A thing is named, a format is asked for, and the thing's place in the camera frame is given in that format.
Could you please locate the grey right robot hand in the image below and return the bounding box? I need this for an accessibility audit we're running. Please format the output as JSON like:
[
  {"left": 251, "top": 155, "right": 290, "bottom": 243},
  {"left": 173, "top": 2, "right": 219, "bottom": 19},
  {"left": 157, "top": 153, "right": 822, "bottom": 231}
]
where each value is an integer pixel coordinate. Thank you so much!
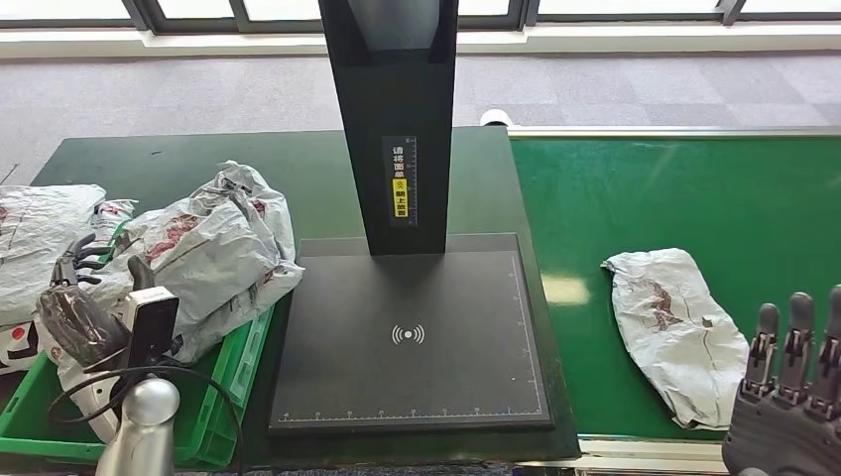
[{"left": 721, "top": 284, "right": 841, "bottom": 476}]

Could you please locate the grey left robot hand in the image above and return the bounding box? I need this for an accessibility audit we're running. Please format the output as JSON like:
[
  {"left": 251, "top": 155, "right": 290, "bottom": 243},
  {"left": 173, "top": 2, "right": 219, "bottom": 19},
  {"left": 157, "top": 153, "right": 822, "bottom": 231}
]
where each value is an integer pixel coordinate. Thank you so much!
[{"left": 36, "top": 233, "right": 156, "bottom": 369}]

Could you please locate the long grey parcel bag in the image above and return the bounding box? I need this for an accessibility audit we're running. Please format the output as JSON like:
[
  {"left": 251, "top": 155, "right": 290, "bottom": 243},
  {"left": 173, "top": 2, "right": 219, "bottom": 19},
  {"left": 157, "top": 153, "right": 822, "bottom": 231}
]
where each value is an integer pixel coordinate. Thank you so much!
[{"left": 56, "top": 195, "right": 285, "bottom": 396}]

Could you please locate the short grey parcel bag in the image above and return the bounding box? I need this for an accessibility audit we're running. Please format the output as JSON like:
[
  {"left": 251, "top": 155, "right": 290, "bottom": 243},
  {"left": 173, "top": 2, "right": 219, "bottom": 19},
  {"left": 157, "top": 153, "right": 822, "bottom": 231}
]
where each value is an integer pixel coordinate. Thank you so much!
[{"left": 601, "top": 247, "right": 751, "bottom": 431}]

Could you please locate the parcel bag black-red print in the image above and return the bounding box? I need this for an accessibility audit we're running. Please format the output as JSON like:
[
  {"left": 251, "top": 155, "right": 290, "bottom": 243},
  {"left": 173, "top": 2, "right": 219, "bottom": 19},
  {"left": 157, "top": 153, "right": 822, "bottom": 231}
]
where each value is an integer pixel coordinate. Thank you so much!
[{"left": 177, "top": 161, "right": 305, "bottom": 367}]

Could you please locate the plain grey parcel bag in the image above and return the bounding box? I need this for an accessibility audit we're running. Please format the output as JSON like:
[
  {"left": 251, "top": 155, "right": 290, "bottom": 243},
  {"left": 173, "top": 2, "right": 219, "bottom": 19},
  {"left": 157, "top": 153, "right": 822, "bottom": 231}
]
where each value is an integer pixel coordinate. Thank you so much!
[{"left": 0, "top": 184, "right": 108, "bottom": 328}]

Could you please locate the flat parcel bag black lettering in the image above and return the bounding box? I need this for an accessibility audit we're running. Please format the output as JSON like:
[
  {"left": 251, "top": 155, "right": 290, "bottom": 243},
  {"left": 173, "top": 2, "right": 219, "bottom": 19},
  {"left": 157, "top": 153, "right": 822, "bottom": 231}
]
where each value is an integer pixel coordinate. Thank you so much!
[{"left": 0, "top": 199, "right": 138, "bottom": 377}]

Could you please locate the green conveyor belt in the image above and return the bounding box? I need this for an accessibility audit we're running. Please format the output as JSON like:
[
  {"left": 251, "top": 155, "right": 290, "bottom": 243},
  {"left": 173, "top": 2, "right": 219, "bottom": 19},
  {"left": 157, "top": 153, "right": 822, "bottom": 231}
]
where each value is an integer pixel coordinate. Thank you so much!
[{"left": 509, "top": 136, "right": 841, "bottom": 442}]

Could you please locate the black inbound scanner machine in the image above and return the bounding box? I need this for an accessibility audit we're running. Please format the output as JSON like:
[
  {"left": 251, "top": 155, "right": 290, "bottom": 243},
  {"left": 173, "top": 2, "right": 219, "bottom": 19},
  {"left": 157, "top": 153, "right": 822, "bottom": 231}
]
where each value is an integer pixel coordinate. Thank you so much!
[{"left": 269, "top": 0, "right": 554, "bottom": 436}]

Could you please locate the green plastic crate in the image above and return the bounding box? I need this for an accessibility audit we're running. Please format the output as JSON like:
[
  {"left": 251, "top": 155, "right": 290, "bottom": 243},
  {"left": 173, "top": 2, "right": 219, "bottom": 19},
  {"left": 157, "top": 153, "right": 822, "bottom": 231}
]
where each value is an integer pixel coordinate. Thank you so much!
[{"left": 0, "top": 219, "right": 276, "bottom": 469}]

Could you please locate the dark green table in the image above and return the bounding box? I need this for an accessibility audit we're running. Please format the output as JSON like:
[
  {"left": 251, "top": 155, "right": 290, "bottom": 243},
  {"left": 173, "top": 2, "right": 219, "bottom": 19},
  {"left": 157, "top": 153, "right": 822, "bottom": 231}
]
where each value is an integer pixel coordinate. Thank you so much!
[{"left": 33, "top": 126, "right": 582, "bottom": 469}]

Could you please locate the black yellow instruction label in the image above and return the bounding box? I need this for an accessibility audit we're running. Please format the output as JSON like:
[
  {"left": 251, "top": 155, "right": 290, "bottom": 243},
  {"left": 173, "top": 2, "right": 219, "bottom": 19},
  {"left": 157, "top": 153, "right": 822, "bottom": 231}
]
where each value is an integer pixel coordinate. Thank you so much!
[{"left": 381, "top": 135, "right": 420, "bottom": 229}]

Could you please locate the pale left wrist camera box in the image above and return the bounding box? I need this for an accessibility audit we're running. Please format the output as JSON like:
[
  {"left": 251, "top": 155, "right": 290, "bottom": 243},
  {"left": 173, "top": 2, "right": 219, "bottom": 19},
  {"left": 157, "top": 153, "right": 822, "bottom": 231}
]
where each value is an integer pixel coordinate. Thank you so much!
[{"left": 121, "top": 286, "right": 180, "bottom": 373}]

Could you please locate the aluminium conveyor side rail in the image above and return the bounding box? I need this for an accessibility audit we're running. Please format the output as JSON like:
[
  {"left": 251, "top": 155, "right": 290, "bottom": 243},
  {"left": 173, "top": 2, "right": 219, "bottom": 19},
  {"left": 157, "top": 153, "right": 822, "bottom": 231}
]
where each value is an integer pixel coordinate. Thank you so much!
[
  {"left": 519, "top": 436, "right": 727, "bottom": 476},
  {"left": 507, "top": 126, "right": 841, "bottom": 140}
]

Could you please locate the dark window frame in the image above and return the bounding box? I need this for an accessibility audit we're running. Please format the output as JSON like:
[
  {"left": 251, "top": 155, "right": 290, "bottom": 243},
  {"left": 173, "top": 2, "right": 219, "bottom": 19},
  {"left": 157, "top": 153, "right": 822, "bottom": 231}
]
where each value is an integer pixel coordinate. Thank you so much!
[{"left": 0, "top": 0, "right": 841, "bottom": 36}]

